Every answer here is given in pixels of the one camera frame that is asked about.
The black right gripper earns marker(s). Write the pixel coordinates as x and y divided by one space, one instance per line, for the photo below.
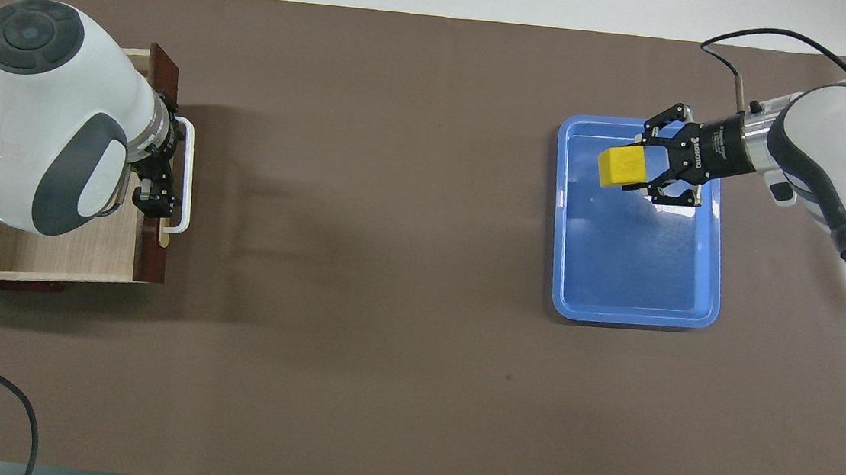
714 152

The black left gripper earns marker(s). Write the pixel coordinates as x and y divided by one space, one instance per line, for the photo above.
158 161

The yellow cube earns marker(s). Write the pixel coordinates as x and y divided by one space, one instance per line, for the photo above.
620 168

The dark wood drawer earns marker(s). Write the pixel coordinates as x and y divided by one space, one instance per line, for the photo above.
84 254

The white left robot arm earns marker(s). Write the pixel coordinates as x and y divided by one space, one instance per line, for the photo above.
43 120

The blue plastic tray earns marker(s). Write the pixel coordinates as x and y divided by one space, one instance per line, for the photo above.
643 264

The brown table mat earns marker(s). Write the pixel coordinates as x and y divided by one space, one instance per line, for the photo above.
386 303

